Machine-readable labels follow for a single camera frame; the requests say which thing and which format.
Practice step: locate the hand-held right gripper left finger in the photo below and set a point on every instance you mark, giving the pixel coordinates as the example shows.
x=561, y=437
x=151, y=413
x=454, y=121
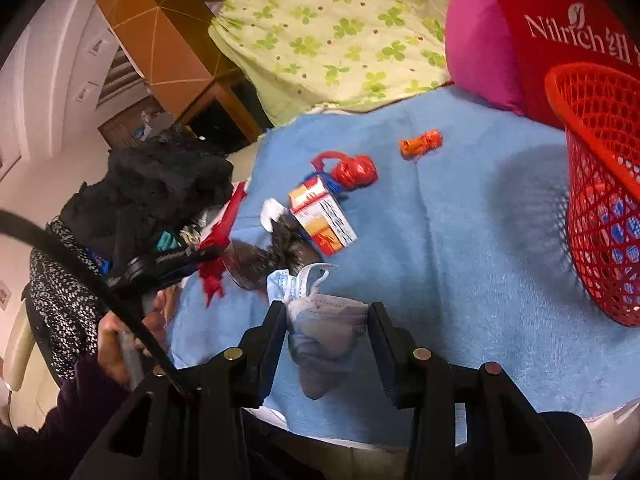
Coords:
x=276, y=345

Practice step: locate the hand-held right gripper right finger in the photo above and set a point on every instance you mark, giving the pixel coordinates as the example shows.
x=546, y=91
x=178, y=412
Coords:
x=381, y=355

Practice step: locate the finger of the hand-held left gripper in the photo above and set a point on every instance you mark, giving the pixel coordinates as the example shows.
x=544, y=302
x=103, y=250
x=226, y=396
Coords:
x=182, y=265

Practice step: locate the light blue face mask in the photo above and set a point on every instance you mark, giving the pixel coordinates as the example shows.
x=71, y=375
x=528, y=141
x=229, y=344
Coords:
x=325, y=320

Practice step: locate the white plastic bag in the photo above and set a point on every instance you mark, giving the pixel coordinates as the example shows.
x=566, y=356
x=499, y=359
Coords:
x=271, y=210

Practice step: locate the red mesh basket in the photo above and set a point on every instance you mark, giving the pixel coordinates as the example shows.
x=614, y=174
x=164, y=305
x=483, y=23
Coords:
x=554, y=91

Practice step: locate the person's left forearm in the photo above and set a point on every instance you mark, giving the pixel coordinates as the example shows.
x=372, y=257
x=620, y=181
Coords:
x=75, y=410

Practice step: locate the person's left hand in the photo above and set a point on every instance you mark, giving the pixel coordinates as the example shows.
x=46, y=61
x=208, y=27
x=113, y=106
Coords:
x=109, y=347

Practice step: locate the teal cloth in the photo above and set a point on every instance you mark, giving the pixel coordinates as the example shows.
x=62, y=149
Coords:
x=162, y=242

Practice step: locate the black white dotted cloth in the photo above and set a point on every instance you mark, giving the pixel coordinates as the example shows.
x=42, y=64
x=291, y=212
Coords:
x=60, y=285

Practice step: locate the dark crumpled plastic bag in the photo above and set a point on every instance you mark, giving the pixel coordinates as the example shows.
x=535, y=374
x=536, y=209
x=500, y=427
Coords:
x=260, y=265

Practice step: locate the black fluffy garment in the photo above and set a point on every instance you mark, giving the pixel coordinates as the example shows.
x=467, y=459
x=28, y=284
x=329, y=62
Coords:
x=150, y=180

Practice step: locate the blue blanket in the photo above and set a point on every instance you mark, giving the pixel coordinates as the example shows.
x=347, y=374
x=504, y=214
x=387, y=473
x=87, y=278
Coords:
x=450, y=260

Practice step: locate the orange and white carton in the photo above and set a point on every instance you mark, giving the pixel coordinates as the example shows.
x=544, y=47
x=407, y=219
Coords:
x=320, y=215

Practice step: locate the wooden door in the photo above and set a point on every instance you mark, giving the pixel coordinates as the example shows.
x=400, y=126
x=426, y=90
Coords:
x=117, y=127

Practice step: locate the knotted red plastic bag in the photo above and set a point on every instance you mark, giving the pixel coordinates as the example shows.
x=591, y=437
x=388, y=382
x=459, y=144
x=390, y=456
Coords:
x=355, y=170

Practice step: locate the small orange toy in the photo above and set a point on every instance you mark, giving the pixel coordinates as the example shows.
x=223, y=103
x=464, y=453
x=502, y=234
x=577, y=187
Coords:
x=422, y=144

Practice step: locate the wooden headboard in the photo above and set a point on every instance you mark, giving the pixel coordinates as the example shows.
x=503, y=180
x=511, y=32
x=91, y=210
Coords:
x=165, y=25

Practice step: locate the green clover quilt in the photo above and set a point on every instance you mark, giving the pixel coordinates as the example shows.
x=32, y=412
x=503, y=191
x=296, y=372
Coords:
x=325, y=35

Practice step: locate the pink pillow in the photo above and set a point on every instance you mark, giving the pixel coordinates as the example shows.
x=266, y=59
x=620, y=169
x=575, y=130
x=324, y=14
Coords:
x=475, y=50

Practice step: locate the red paper bag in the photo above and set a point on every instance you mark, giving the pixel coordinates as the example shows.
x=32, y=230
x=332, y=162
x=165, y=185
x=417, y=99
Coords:
x=550, y=0

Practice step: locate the cream padded bed frame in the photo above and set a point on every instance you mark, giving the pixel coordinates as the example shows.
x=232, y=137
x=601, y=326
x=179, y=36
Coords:
x=15, y=350

